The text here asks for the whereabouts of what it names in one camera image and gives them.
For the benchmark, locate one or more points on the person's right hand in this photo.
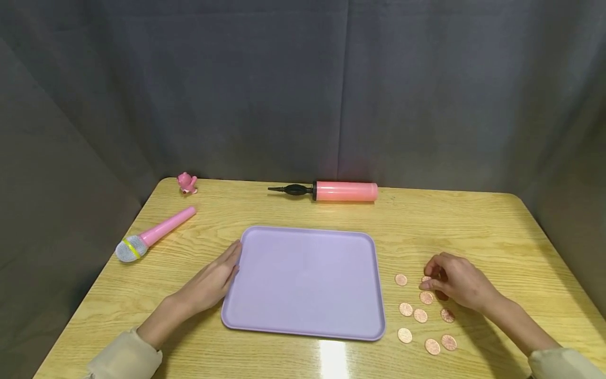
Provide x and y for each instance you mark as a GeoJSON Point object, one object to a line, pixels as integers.
{"type": "Point", "coordinates": [466, 284]}

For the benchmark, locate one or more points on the person's left hand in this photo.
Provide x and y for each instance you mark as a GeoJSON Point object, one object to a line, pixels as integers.
{"type": "Point", "coordinates": [208, 287]}

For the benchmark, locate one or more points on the person's right fingers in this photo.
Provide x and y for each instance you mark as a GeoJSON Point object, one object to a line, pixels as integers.
{"type": "Point", "coordinates": [438, 266]}

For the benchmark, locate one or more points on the person's left fingers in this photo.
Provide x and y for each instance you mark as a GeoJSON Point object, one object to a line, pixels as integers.
{"type": "Point", "coordinates": [228, 263]}

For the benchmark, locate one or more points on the person's right forearm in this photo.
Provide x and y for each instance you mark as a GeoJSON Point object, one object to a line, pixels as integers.
{"type": "Point", "coordinates": [535, 337]}

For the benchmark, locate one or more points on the person's left forearm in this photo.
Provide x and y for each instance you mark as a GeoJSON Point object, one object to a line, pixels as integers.
{"type": "Point", "coordinates": [142, 342]}

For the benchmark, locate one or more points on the group of copper coins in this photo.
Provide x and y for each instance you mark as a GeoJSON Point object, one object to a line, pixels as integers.
{"type": "Point", "coordinates": [420, 316]}

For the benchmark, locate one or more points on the pink toy microphone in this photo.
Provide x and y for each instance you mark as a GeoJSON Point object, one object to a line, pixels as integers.
{"type": "Point", "coordinates": [158, 231]}

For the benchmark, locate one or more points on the lilac plastic tray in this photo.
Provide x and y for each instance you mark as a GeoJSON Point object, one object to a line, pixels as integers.
{"type": "Point", "coordinates": [307, 284]}

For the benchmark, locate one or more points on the small pink bear figure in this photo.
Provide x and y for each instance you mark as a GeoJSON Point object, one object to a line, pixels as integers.
{"type": "Point", "coordinates": [186, 182]}

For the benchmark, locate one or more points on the pink hand air pump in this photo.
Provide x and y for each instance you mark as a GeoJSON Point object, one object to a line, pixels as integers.
{"type": "Point", "coordinates": [345, 191]}

